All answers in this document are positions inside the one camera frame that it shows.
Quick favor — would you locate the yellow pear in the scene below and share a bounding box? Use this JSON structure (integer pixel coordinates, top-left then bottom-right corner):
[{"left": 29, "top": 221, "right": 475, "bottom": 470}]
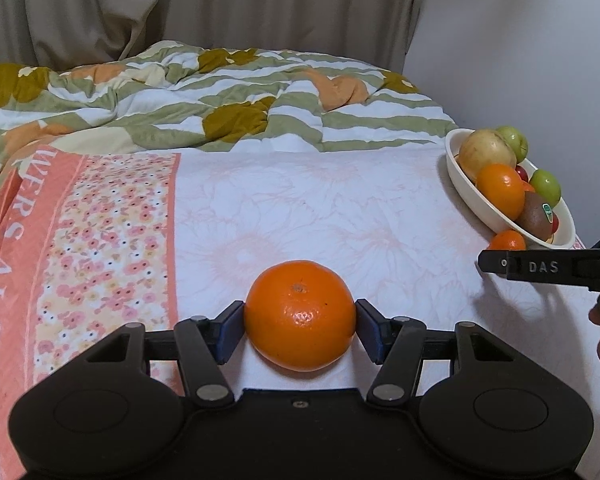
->
[{"left": 457, "top": 129, "right": 517, "bottom": 184}]

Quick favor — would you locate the green and white patterned quilt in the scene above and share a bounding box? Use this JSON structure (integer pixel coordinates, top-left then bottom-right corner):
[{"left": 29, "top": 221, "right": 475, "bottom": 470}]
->
[{"left": 0, "top": 40, "right": 459, "bottom": 202}]

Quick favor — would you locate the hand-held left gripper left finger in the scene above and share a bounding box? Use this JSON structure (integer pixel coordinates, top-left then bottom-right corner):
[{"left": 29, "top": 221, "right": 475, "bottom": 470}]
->
[{"left": 82, "top": 300, "right": 246, "bottom": 407}]

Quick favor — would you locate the large orange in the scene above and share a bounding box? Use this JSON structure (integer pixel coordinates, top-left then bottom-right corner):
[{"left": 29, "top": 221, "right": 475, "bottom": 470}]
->
[{"left": 476, "top": 163, "right": 526, "bottom": 221}]

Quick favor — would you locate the brown kiwi with green sticker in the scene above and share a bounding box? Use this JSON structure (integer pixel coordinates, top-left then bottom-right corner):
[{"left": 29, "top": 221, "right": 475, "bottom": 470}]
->
[{"left": 516, "top": 192, "right": 555, "bottom": 242}]

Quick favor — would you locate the pink floral bed sheet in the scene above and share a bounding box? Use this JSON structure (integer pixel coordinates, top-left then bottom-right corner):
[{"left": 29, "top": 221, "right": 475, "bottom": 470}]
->
[{"left": 0, "top": 144, "right": 600, "bottom": 480}]

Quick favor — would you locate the medium orange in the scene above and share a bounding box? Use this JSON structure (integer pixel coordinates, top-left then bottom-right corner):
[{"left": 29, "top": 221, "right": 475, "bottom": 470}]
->
[{"left": 244, "top": 260, "right": 357, "bottom": 372}]

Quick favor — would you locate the cream shallow bowl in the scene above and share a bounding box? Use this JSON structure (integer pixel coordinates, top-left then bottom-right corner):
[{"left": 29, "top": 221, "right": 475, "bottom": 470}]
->
[{"left": 445, "top": 128, "right": 576, "bottom": 249}]

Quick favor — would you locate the green apple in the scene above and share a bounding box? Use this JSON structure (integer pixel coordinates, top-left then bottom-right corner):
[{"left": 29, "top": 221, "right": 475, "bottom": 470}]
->
[
  {"left": 529, "top": 169, "right": 562, "bottom": 208},
  {"left": 496, "top": 126, "right": 529, "bottom": 163}
]

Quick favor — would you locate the beige curtain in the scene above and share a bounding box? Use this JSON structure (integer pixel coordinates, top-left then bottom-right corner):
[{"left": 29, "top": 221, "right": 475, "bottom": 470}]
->
[{"left": 0, "top": 0, "right": 424, "bottom": 77}]

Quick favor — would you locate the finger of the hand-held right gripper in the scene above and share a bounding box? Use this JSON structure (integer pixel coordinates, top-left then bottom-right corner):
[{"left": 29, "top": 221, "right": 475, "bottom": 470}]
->
[{"left": 477, "top": 247, "right": 600, "bottom": 294}]

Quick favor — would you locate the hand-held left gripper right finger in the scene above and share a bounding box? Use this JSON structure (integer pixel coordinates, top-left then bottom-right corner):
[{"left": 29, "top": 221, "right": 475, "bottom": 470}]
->
[{"left": 355, "top": 298, "right": 518, "bottom": 407}]

